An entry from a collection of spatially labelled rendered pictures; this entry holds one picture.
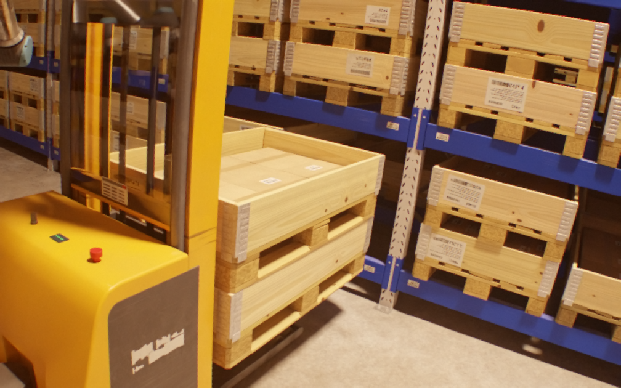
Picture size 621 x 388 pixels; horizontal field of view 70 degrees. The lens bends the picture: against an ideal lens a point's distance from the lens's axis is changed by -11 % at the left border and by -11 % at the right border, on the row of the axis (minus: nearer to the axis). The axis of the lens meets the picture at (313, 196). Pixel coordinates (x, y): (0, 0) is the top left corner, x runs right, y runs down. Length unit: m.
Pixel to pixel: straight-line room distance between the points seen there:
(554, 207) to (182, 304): 1.90
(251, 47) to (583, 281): 2.45
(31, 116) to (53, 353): 4.46
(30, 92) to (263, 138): 3.37
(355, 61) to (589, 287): 1.81
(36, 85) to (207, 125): 4.24
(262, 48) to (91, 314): 2.32
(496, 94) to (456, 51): 0.31
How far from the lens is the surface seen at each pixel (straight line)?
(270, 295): 2.02
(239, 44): 3.42
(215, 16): 1.50
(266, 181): 2.30
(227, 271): 1.77
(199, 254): 1.66
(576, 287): 2.83
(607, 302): 2.86
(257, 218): 1.76
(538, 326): 2.96
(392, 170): 4.28
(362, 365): 2.64
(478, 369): 2.83
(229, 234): 1.70
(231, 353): 1.95
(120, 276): 1.42
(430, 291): 3.03
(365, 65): 2.92
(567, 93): 2.64
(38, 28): 5.57
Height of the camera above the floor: 1.55
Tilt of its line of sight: 18 degrees down
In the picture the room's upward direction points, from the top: 7 degrees clockwise
